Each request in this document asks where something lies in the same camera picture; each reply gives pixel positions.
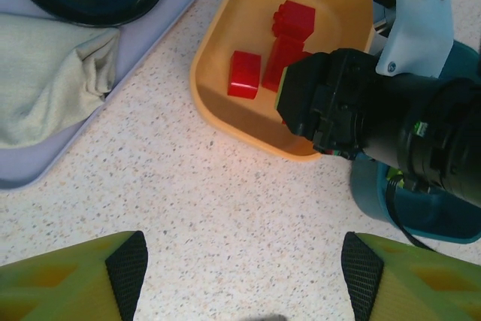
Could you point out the teal plastic container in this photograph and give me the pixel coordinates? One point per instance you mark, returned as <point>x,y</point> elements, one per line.
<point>432,215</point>

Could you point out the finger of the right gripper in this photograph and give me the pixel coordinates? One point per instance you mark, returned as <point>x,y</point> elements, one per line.
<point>300,95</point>

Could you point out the red long lego brick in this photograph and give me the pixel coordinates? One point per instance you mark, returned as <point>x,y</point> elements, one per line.
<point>282,67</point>

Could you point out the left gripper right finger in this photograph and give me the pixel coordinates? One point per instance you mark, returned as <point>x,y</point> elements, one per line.
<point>421,291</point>

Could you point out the green small lego brick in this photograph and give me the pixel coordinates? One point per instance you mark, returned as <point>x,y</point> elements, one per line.
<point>394,175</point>

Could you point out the red sloped lego brick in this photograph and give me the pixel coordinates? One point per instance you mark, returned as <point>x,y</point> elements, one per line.
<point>244,78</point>

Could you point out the beige cloth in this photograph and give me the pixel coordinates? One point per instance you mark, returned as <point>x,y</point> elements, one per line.
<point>45,80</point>

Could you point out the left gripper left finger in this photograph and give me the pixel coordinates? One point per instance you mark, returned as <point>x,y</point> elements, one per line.
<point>56,291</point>

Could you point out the yellow plastic container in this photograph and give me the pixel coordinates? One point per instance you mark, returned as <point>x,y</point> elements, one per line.
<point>233,118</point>

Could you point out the red small lego brick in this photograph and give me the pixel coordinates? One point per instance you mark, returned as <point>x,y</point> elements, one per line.
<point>297,20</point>

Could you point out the lavender tray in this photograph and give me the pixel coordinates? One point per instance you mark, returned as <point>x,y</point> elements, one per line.
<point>150,46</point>

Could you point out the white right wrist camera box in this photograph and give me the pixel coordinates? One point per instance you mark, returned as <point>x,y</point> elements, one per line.
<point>413,28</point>

